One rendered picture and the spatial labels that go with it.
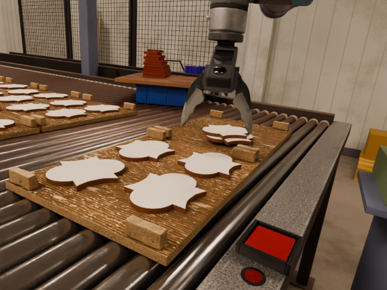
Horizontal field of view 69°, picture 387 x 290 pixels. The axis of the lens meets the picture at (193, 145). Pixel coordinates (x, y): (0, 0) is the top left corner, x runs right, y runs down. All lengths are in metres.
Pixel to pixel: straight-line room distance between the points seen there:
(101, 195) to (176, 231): 0.16
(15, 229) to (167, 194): 0.23
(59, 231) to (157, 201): 0.15
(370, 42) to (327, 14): 0.64
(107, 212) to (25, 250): 0.11
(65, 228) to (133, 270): 0.14
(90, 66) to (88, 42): 0.19
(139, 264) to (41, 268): 0.12
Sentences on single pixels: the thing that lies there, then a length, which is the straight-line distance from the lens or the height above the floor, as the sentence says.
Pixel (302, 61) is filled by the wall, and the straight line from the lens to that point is 4.32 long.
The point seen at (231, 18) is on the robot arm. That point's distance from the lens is 0.58.
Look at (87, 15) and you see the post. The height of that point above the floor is 1.41.
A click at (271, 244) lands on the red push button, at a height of 0.93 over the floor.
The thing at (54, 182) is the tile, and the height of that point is 0.94.
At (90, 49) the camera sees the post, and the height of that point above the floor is 1.15.
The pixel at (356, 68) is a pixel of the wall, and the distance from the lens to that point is 4.31.
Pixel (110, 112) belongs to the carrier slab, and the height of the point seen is 0.94.
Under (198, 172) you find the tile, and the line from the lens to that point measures 0.58.
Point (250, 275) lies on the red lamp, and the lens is 0.40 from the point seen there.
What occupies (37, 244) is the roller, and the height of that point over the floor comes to 0.91.
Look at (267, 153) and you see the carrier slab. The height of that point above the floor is 0.94.
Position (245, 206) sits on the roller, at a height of 0.92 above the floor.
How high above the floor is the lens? 1.18
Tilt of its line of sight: 18 degrees down
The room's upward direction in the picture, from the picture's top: 5 degrees clockwise
